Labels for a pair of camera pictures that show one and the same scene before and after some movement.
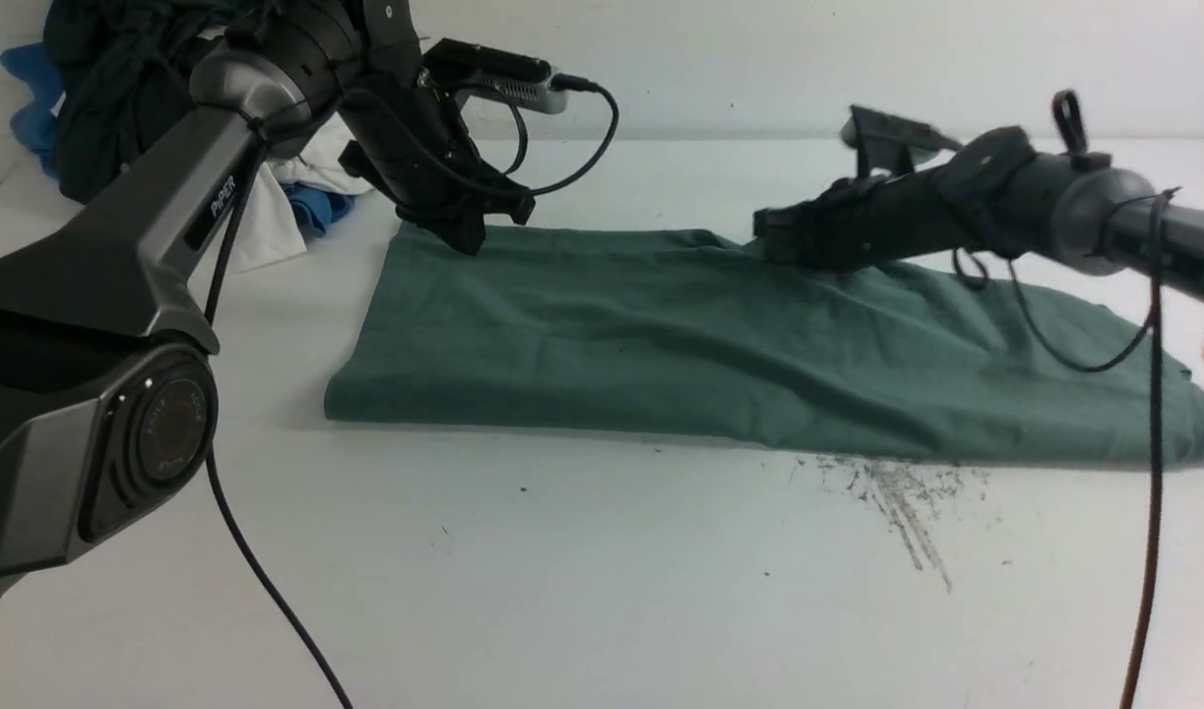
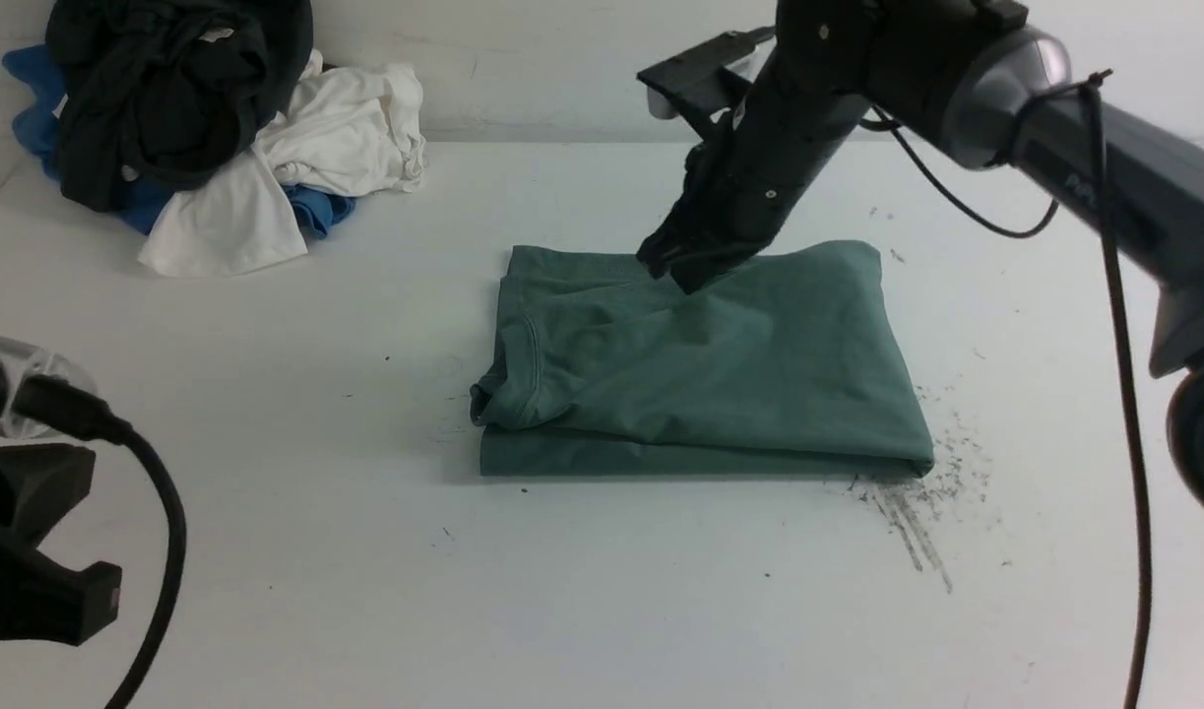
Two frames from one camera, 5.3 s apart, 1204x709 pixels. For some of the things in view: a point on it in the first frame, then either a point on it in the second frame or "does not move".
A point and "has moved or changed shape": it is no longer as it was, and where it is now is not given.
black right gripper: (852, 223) → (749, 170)
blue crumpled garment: (33, 115) does not move
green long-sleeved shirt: (685, 332) has moved or changed shape
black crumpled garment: (126, 68) does not move
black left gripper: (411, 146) → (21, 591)
